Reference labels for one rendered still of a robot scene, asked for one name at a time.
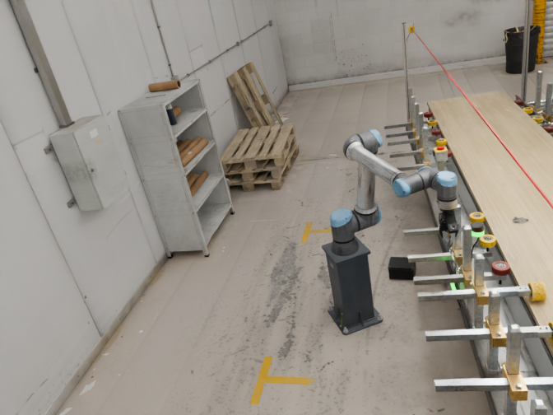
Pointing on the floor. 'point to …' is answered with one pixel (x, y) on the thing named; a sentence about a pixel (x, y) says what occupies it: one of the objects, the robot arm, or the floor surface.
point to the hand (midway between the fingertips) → (448, 243)
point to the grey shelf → (199, 208)
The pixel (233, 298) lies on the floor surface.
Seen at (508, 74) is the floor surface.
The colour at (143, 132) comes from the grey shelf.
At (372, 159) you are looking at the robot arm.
